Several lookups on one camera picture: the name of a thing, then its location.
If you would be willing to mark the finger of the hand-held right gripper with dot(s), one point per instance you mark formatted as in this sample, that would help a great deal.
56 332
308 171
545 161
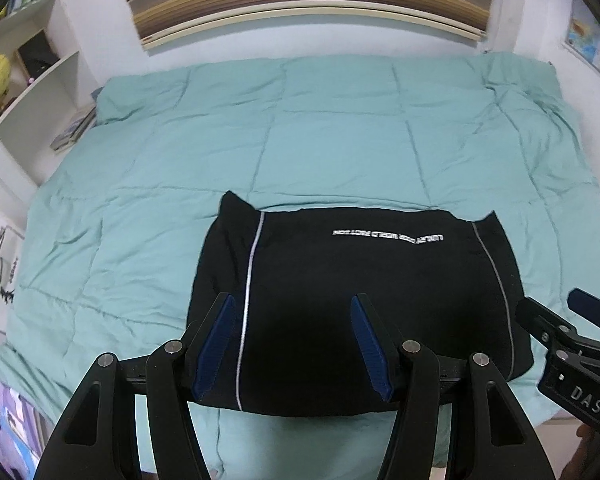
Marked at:
592 310
537 316

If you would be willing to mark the white bookshelf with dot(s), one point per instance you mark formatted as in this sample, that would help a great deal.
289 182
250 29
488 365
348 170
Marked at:
35 110

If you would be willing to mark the stack of books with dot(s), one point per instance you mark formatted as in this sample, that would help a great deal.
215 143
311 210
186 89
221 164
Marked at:
75 130

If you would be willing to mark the white paper line drawing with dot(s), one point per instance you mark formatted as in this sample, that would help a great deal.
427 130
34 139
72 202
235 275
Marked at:
2 280

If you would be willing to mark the black box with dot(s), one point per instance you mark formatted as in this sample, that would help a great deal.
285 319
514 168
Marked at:
37 55

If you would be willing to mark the light teal quilt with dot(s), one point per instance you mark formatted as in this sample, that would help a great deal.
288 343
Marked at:
330 135

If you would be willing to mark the purple poster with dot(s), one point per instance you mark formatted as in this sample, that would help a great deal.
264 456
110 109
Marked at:
15 425

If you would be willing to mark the striped wooden headboard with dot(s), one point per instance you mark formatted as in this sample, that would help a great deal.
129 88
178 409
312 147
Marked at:
305 0

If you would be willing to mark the wall map poster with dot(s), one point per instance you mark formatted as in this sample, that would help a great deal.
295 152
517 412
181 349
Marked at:
590 40

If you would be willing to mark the black jacket with grey piping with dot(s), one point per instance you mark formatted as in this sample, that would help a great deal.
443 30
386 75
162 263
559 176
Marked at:
355 300

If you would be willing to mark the person's right hand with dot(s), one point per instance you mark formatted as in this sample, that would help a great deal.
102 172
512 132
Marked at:
587 452

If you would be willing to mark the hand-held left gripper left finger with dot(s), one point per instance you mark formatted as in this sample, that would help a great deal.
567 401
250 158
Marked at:
212 350

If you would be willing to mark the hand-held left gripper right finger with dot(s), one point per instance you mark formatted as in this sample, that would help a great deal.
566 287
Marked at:
371 347

